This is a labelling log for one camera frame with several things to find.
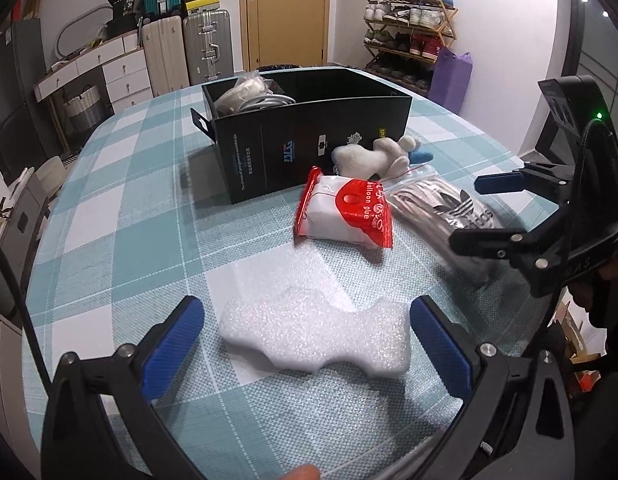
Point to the wooden shoe rack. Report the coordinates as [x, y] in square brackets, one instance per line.
[409, 35]

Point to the black bag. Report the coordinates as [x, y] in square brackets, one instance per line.
[123, 17]

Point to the white round stool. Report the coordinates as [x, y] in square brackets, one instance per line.
[51, 175]

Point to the purple fabric bag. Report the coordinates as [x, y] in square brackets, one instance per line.
[451, 80]

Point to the white foam piece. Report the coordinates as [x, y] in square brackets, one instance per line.
[314, 330]

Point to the grey storage cart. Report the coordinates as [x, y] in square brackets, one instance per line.
[19, 225]

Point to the teal checked tablecloth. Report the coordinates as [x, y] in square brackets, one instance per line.
[139, 220]

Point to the person's left hand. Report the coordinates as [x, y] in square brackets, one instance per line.
[301, 474]

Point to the silver suitcase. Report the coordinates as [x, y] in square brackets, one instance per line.
[209, 47]

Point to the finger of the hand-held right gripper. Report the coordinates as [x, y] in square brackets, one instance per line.
[489, 242]
[499, 182]

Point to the clear bag of socks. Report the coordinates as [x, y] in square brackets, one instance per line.
[439, 205]

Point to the grey refrigerator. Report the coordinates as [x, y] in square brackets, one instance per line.
[16, 85]

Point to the white desk with drawers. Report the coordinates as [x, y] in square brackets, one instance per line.
[124, 72]

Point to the white woven basket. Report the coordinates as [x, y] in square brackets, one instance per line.
[83, 110]

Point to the clear bag of cream cloth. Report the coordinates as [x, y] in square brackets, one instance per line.
[239, 92]

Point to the yellow wooden door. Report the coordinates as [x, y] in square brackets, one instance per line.
[289, 15]

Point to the black cardboard box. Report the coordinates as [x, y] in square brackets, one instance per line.
[299, 150]

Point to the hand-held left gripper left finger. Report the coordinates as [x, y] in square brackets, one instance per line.
[173, 352]

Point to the beige suitcase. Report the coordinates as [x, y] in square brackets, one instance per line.
[164, 57]

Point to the white plush toy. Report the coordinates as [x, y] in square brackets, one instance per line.
[359, 157]

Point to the cardboard boxes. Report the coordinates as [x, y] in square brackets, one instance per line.
[29, 5]

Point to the red and white packet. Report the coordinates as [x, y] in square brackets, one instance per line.
[344, 210]

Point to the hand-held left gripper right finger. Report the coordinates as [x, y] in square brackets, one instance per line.
[439, 347]

